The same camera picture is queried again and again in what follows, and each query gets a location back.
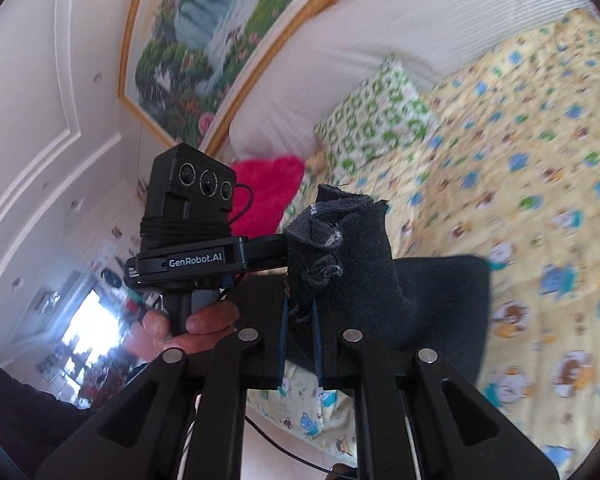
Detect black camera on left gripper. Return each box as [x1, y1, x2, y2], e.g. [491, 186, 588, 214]
[140, 143, 237, 252]

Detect gold framed landscape painting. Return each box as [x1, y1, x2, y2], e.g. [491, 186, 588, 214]
[118, 0, 337, 155]

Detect red plush pillow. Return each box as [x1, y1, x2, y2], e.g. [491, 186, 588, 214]
[230, 156, 306, 238]

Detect left hand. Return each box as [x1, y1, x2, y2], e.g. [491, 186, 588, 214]
[122, 301, 239, 362]

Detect yellow cartoon bear quilt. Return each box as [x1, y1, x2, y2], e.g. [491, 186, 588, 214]
[247, 6, 600, 476]

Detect black pants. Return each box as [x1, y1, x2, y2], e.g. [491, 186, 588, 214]
[244, 184, 494, 391]

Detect green patterned white pillow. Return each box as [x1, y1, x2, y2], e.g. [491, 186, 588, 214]
[314, 55, 440, 183]

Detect white striped headboard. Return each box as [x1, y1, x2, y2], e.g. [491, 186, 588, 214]
[228, 0, 594, 159]

